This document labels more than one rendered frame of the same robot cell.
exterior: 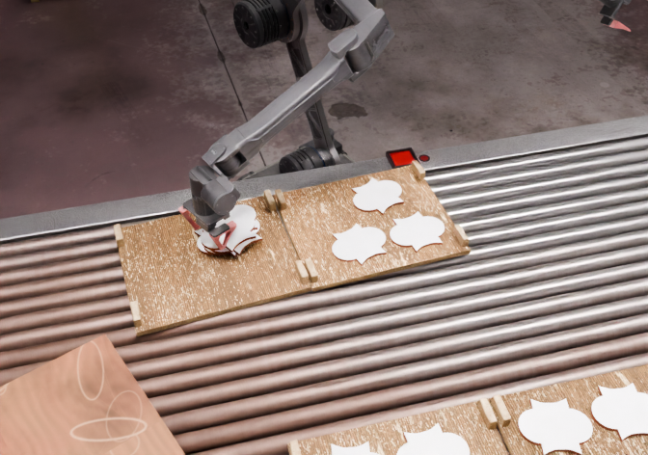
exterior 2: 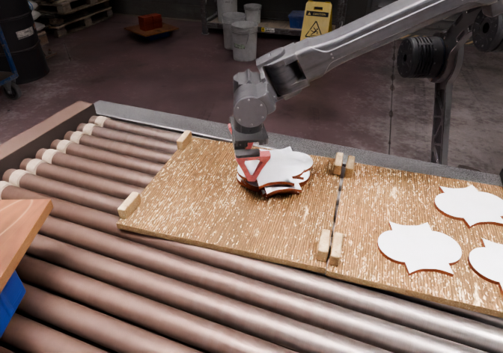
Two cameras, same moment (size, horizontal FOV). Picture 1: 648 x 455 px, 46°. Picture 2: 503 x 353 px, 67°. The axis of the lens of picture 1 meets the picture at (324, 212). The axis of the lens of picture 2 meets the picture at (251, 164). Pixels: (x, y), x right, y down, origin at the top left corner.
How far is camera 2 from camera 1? 1.13 m
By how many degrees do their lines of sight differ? 28
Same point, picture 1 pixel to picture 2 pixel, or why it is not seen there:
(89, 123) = (289, 124)
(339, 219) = (408, 210)
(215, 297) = (214, 226)
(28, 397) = not seen: outside the picture
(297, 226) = (352, 197)
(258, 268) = (281, 220)
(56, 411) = not seen: outside the picture
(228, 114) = (377, 146)
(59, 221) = (162, 120)
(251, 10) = (413, 43)
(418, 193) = not seen: outside the picture
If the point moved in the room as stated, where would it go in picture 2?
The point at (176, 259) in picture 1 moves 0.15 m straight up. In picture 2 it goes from (212, 178) to (208, 119)
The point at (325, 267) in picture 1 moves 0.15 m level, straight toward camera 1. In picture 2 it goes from (358, 254) to (319, 315)
